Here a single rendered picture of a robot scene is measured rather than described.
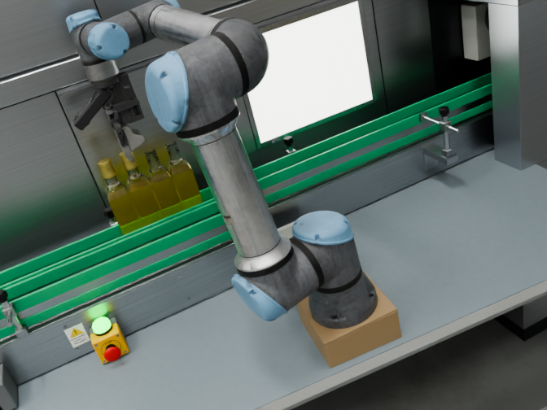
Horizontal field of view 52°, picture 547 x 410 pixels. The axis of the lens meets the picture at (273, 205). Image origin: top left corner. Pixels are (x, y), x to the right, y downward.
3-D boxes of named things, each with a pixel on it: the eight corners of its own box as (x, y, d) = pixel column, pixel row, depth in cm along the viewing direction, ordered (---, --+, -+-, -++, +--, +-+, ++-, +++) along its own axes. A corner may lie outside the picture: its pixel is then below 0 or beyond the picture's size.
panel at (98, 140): (372, 100, 185) (356, -7, 168) (377, 102, 182) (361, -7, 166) (107, 205, 162) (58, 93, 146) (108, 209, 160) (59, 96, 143)
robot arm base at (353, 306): (391, 303, 122) (383, 268, 117) (333, 340, 118) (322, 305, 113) (352, 272, 134) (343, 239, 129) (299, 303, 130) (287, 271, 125)
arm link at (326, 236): (373, 265, 118) (361, 212, 112) (326, 301, 113) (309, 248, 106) (336, 246, 128) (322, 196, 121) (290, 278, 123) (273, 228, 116)
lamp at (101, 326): (111, 320, 141) (106, 311, 139) (113, 330, 137) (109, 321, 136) (93, 329, 140) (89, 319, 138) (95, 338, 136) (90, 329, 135)
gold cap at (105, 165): (107, 180, 142) (101, 164, 140) (100, 178, 144) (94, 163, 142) (119, 173, 144) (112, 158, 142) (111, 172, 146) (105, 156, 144)
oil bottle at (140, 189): (168, 233, 160) (142, 167, 150) (173, 242, 156) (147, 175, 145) (149, 242, 159) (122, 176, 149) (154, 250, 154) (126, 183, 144)
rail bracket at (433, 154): (433, 163, 180) (426, 96, 169) (470, 181, 166) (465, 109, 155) (421, 168, 179) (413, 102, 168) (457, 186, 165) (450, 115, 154)
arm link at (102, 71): (85, 68, 129) (80, 62, 135) (92, 87, 131) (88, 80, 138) (116, 58, 131) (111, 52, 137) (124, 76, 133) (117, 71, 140)
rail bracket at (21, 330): (32, 329, 137) (7, 285, 130) (33, 346, 131) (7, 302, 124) (15, 336, 136) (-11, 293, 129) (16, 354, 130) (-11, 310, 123)
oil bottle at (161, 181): (187, 226, 162) (163, 160, 151) (192, 234, 157) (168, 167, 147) (168, 233, 160) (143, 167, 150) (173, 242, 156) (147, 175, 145)
